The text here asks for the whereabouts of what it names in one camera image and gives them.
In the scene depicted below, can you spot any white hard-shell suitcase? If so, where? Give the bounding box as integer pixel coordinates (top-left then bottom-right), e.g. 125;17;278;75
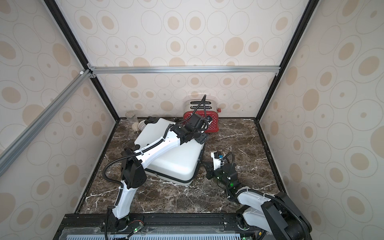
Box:
121;117;205;188

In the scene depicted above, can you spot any left diagonal aluminium bar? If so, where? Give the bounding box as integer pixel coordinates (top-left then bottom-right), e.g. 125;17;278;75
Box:
1;70;91;175

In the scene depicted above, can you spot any red and chrome toaster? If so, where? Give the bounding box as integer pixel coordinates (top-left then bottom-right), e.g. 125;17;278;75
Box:
183;100;220;133

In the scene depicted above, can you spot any white perforated strainer cup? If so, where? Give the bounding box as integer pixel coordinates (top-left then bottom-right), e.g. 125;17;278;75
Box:
137;120;147;131

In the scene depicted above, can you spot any clear glass jar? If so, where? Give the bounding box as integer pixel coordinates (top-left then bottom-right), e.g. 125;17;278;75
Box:
125;111;139;125

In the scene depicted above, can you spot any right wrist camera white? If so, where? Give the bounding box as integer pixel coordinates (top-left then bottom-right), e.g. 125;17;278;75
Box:
211;152;224;171

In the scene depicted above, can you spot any horizontal aluminium frame bar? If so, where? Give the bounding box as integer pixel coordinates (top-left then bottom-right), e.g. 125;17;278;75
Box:
90;65;280;74

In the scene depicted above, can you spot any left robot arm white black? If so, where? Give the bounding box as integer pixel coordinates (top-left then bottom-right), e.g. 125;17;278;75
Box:
102;97;213;233

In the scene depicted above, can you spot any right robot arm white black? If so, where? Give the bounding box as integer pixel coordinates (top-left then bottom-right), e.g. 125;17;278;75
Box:
204;152;312;240

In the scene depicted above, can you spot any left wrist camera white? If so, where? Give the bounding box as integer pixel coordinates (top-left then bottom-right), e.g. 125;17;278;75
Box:
201;116;213;132

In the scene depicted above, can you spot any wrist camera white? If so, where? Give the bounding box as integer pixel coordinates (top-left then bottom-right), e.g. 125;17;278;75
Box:
211;152;224;171
201;116;213;132

